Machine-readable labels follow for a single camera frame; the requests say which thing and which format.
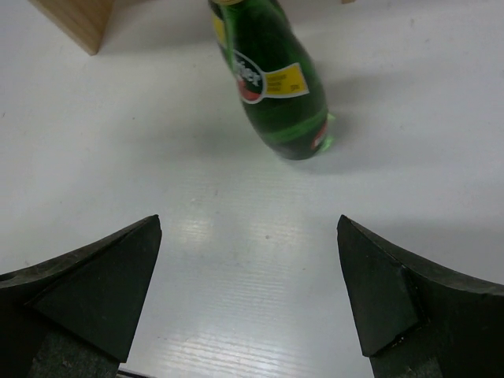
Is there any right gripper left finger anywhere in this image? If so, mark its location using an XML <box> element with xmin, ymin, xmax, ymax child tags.
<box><xmin>1</xmin><ymin>215</ymin><xmax>162</xmax><ymax>377</ymax></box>

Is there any wooden two-tier shelf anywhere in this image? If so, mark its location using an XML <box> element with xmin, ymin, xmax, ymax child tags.
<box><xmin>27</xmin><ymin>0</ymin><xmax>355</xmax><ymax>56</ymax></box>

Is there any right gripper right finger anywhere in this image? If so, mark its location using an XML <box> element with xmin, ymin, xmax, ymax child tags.
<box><xmin>337</xmin><ymin>216</ymin><xmax>503</xmax><ymax>377</ymax></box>

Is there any green glass bottle front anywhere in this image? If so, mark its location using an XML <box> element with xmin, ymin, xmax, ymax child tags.
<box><xmin>209</xmin><ymin>0</ymin><xmax>330</xmax><ymax>161</ymax></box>

